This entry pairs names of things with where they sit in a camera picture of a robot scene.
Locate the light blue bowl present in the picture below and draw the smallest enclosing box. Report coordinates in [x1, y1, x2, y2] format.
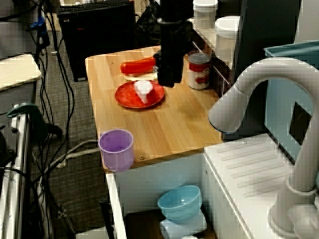
[157, 185, 203, 223]

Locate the tomato soup can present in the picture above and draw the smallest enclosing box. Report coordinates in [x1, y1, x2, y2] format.
[187, 53, 212, 90]

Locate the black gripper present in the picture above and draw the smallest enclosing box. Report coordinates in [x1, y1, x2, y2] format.
[154, 19, 192, 88]

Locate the blue cable connector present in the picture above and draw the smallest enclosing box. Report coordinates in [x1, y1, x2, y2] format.
[26, 16, 48, 35]

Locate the black box device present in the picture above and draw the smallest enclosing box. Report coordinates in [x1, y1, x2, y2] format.
[0, 129, 16, 170]

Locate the grey cable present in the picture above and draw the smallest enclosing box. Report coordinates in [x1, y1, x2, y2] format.
[47, 139, 100, 172]

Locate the light blue container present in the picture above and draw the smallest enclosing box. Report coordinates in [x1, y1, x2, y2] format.
[159, 211, 208, 239]

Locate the white toy kitchen cabinet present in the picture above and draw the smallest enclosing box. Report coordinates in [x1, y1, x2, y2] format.
[106, 133, 319, 239]

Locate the black mesh basket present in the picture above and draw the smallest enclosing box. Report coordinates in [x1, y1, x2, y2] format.
[136, 0, 162, 48]

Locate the purple plastic cup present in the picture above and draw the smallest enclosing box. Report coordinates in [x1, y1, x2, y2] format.
[98, 128, 135, 173]

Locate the wide dark grey upright panel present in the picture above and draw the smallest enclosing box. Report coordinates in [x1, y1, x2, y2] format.
[234, 0, 301, 75]

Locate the beige side table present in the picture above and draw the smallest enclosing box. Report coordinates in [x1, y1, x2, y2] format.
[0, 54, 42, 92]

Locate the grey toy faucet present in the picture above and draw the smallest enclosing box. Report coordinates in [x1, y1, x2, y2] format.
[208, 57, 319, 239]

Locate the aluminium extrusion frame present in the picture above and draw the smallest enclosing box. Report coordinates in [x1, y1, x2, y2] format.
[0, 107, 33, 239]

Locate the large white plastic jar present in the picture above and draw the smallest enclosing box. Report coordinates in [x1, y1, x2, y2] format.
[214, 16, 241, 60]

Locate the white lidded plastic jar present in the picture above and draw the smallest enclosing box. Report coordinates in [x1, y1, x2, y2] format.
[193, 0, 219, 28]

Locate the red white cheese wedge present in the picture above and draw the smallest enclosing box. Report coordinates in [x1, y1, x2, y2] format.
[134, 80, 154, 105]

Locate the red round plate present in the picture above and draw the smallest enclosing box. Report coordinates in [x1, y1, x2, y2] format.
[114, 81, 165, 110]

